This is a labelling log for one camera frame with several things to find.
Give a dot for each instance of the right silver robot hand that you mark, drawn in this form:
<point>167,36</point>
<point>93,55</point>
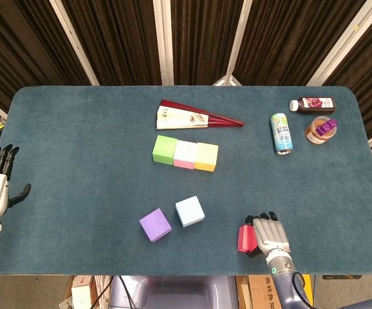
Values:
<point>271,235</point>

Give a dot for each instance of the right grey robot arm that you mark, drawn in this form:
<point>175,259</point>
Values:
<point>285,283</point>

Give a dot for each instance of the light blue drink can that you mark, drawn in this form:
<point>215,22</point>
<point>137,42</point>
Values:
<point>281,135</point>

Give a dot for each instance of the grey robot torso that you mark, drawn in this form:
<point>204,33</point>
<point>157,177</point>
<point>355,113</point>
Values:
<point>189,293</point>

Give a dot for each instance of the white cardboard box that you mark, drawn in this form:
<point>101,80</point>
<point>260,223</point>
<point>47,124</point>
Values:
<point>81,294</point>

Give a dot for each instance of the brown cardboard box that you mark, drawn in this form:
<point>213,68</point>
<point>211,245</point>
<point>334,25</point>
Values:
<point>260,289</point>

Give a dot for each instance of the light wooden board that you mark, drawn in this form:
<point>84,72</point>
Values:
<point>244,293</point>

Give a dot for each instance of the white frame post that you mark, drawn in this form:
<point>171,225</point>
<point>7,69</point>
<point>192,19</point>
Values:
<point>342,42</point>
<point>163,42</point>
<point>72,38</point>
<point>238,38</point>

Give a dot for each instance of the orange labelled jar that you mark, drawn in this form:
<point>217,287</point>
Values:
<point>313,133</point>

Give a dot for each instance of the red paper folding fan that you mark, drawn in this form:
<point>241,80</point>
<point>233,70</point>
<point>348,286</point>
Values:
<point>179,119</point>

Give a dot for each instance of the green foam cube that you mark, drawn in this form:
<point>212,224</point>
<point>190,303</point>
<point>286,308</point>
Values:
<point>164,149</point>

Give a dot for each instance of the pink foam cube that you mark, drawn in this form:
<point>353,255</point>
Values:
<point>185,153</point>

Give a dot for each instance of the purple plastic toy block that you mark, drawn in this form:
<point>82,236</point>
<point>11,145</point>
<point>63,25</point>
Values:
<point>326,127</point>

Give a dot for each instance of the teal felt table cover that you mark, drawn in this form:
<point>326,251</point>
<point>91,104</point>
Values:
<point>92,128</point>

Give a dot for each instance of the red foam cube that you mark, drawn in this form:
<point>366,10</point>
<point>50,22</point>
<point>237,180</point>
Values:
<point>245,238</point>

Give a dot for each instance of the purple foam cube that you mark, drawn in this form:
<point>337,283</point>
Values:
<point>155,225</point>

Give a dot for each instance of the light blue foam cube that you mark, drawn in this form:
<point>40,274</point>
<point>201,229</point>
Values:
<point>189,210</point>

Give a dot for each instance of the dark grape juice bottle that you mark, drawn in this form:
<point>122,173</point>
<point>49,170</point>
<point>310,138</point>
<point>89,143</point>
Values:
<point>314,105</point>

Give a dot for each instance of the yellow floor strip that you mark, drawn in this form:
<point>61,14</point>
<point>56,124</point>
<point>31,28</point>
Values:
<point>310,280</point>

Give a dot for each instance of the yellow foam cube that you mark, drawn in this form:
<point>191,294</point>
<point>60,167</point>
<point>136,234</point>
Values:
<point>206,156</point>

